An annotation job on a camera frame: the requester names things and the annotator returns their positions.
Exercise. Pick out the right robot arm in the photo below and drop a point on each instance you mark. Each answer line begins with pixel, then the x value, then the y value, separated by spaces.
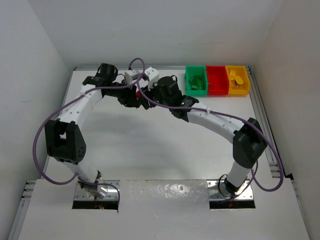
pixel 247 144

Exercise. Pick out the green plastic bin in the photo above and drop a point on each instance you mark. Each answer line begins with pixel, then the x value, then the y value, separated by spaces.
pixel 191 70

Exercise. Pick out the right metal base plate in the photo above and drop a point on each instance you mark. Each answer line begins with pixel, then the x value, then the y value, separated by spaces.
pixel 245 192

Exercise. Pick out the aluminium frame rail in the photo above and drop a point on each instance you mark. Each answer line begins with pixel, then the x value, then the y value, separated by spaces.
pixel 261 116

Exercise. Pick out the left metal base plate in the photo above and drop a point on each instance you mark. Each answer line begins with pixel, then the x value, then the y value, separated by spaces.
pixel 108 191

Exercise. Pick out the red plastic bin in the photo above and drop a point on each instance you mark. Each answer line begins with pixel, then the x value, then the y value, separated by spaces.
pixel 217 75

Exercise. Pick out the yellow plastic bin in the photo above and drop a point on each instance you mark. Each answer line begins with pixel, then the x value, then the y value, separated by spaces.
pixel 241 71

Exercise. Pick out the tan lego plate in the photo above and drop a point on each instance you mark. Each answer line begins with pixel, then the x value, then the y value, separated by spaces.
pixel 236 88

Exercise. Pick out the green square lego brick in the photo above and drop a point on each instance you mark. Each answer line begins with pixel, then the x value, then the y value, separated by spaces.
pixel 196 82

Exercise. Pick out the yellow arch lego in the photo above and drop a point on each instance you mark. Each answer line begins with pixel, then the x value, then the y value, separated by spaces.
pixel 238 80

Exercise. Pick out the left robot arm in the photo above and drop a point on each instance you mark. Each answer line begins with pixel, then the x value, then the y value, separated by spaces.
pixel 64 139

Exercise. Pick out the metal base plate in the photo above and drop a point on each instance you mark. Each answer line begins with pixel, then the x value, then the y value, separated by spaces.
pixel 245 192
pixel 108 191

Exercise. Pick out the yellow hollow lego block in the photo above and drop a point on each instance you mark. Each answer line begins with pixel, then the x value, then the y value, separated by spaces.
pixel 232 74

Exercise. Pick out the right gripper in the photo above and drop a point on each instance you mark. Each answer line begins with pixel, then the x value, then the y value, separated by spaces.
pixel 148 100

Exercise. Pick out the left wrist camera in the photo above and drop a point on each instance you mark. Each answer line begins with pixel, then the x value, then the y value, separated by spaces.
pixel 130 75

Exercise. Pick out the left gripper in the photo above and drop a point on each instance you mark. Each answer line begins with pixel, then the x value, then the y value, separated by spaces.
pixel 127 97

